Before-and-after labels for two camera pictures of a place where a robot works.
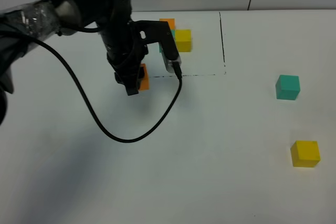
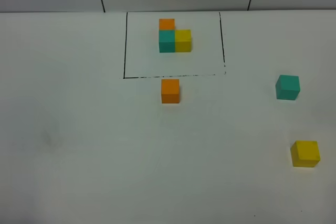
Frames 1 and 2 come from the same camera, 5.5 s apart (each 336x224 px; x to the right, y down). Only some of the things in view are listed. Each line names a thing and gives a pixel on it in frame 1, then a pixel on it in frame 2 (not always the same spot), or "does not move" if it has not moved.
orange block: [144, 83] -> [170, 91]
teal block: [287, 87] does not move
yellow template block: [183, 40] does not move
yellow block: [305, 153] does not move
